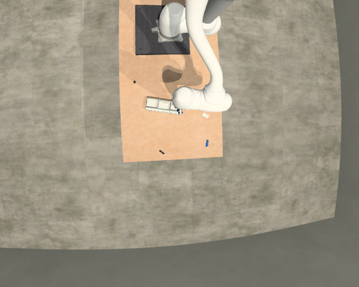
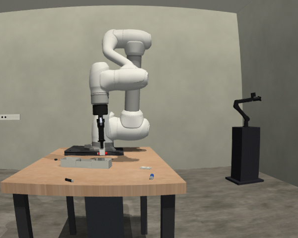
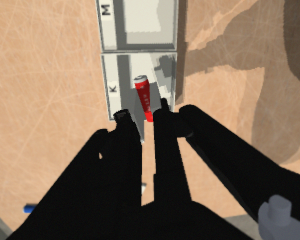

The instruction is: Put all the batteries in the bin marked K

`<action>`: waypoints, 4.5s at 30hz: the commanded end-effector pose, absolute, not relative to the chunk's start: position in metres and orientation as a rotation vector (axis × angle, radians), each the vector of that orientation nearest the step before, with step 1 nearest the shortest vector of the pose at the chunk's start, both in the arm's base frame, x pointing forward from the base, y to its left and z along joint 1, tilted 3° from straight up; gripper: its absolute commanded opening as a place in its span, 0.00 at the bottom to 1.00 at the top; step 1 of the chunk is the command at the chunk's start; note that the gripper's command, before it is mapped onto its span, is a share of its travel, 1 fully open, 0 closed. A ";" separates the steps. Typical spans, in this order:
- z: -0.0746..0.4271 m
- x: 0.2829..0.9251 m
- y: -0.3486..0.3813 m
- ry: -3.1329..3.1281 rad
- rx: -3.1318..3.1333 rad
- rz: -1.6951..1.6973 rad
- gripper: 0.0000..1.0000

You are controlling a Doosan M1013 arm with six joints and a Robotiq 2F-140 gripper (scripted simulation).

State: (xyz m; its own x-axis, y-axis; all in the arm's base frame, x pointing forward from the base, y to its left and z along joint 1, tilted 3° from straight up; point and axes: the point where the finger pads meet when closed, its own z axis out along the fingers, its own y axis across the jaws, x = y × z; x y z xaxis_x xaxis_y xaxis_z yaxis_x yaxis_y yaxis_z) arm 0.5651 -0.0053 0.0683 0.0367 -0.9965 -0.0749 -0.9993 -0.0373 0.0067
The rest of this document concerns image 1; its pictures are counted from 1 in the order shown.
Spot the grey three-compartment bin rack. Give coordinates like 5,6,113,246
146,98,182,115

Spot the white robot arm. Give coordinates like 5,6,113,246
151,0,234,112

